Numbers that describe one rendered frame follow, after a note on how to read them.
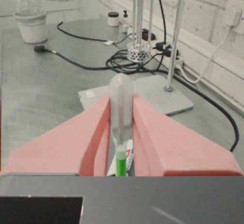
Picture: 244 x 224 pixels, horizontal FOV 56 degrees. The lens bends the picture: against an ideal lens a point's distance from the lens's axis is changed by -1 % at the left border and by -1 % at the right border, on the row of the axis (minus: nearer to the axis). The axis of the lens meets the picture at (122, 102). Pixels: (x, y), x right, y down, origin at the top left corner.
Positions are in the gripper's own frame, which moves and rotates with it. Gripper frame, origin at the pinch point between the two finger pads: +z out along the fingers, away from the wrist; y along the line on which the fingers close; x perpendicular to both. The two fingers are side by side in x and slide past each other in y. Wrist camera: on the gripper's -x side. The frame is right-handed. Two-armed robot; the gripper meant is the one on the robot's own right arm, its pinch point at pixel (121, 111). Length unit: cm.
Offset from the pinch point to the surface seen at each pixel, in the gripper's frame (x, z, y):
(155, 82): 31, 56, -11
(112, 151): 32.0, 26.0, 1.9
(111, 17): 27, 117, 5
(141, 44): 14.5, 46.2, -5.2
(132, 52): 16.1, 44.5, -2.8
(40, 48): 30, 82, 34
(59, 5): 49, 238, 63
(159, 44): 26, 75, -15
